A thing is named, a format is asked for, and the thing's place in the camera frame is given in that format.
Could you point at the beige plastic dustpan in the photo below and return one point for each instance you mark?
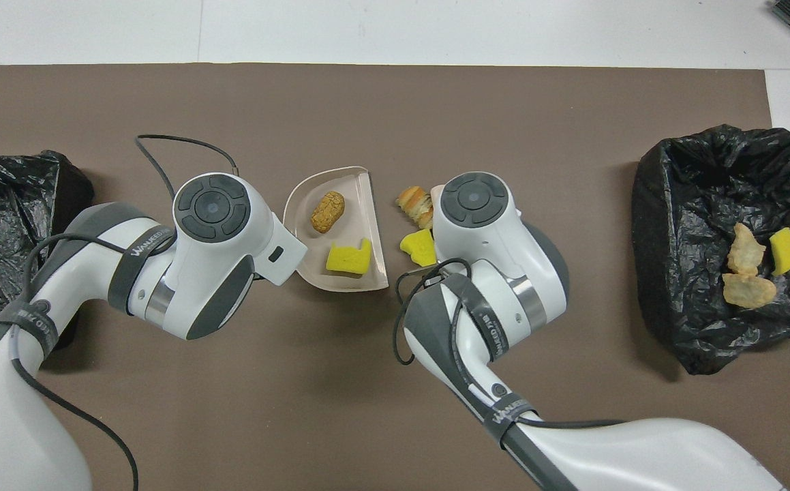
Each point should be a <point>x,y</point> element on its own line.
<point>357,204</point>

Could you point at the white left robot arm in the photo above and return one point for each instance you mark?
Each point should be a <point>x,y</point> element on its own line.
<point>210,225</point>

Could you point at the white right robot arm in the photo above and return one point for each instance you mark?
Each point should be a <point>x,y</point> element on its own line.
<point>483,232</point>

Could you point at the striped croissant piece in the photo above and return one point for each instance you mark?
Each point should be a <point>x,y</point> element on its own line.
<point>746,251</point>
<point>414,202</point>

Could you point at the brown peanut shaped bread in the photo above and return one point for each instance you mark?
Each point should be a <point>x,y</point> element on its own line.
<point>327,212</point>

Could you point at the brown table mat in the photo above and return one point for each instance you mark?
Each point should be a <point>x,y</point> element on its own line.
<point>299,409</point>

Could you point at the pale bread lump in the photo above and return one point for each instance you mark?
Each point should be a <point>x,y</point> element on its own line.
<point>749,291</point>

